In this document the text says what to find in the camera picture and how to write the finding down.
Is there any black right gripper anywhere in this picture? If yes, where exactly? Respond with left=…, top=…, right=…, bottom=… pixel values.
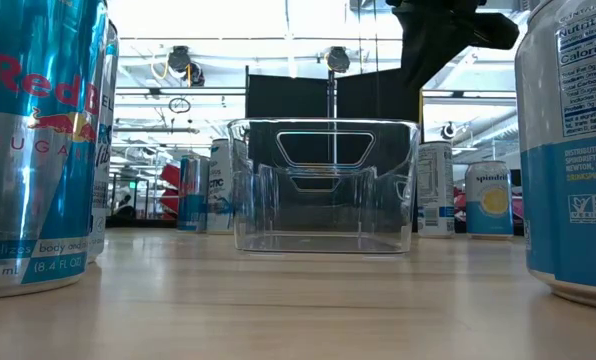
left=385, top=0, right=521, bottom=90

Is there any Spindrift blue white can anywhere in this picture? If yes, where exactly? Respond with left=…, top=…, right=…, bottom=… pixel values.
left=464, top=159, right=515, bottom=240
left=514, top=0, right=596, bottom=312

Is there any clear plastic bin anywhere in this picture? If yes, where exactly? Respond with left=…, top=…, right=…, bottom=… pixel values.
left=226, top=117, right=423, bottom=255

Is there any Celsius Arctic Vibe can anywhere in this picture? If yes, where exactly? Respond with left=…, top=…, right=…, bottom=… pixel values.
left=206, top=138, right=235, bottom=235
left=86, top=18, right=121, bottom=265
left=416, top=140, right=456, bottom=239

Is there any Red Bull sugarfree can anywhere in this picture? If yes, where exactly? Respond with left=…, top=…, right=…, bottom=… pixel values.
left=176, top=153, right=211, bottom=233
left=0, top=0, right=110, bottom=300

